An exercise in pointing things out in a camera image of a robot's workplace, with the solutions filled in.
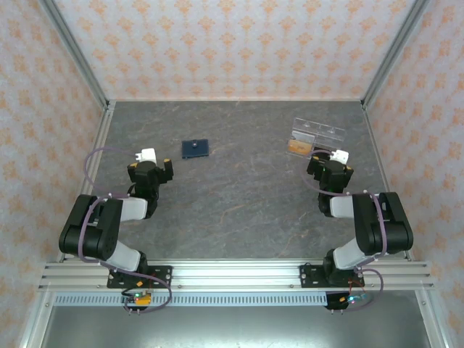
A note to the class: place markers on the aluminium table side rail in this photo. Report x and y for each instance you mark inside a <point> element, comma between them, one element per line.
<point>105,116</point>
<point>369,123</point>

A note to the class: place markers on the grey metal panel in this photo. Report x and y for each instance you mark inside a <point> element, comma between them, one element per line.
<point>235,326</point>

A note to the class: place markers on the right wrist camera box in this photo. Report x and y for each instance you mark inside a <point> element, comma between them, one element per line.
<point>340,156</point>

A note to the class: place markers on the clear acrylic card box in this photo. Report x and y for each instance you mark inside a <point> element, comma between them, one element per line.
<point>326,136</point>

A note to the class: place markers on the orange card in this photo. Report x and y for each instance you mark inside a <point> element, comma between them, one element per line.
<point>299,147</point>

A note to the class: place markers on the aluminium mounting rail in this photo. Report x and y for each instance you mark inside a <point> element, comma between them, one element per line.
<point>235,275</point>

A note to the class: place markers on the navy blue card holder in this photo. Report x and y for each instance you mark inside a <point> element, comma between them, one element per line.
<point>195,150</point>

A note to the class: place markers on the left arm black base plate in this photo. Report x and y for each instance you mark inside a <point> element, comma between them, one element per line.
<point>163,275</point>

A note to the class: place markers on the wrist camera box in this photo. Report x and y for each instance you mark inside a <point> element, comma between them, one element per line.
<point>148,156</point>
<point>340,156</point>

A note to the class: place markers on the aluminium frame post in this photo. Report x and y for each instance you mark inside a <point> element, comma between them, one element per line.
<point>391,56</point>
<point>78,58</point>

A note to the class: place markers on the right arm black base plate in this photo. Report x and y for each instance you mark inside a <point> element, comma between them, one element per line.
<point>308,275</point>

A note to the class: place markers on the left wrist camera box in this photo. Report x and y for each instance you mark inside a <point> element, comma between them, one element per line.
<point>148,156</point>

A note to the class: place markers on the aluminium frame leg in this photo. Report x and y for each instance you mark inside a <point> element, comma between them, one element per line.
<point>434,322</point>
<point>35,322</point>

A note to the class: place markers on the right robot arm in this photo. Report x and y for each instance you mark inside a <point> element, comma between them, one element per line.
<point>377,224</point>

